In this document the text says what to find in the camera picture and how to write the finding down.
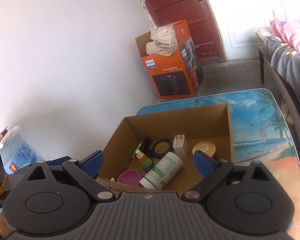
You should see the blue water jug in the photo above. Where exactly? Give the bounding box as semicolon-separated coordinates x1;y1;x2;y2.
0;125;42;174

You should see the beige crumpled cloth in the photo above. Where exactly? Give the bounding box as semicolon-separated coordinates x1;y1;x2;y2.
146;25;178;56

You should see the black car key fob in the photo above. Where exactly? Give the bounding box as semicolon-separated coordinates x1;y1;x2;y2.
139;137;152;154

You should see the green dropper bottle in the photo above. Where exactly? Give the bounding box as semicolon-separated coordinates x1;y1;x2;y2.
136;150;155;172

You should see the gold lid brown jar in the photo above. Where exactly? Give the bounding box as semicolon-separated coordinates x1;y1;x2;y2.
192;140;216;158

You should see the orange Philips box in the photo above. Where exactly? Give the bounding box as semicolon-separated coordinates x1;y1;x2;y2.
135;20;203;99

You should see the black electrical tape roll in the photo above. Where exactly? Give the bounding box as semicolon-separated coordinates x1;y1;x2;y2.
152;139;174;159

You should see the white vitamin bottle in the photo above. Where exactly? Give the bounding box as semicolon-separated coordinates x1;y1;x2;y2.
139;152;183;190

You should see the purple plastic lid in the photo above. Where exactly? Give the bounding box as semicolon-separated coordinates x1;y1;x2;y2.
117;169;142;187

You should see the white USB wall charger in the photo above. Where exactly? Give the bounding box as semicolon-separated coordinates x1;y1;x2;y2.
173;134;188;158

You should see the large open cardboard box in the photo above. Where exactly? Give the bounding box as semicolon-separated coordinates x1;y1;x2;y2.
96;103;234;194

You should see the pink blanket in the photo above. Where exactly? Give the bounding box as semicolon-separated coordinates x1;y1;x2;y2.
271;20;300;53

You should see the dark red wooden door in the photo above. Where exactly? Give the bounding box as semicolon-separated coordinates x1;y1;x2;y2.
144;0;225;64

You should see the green glue stick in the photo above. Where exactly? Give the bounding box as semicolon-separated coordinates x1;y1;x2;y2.
131;141;143;159

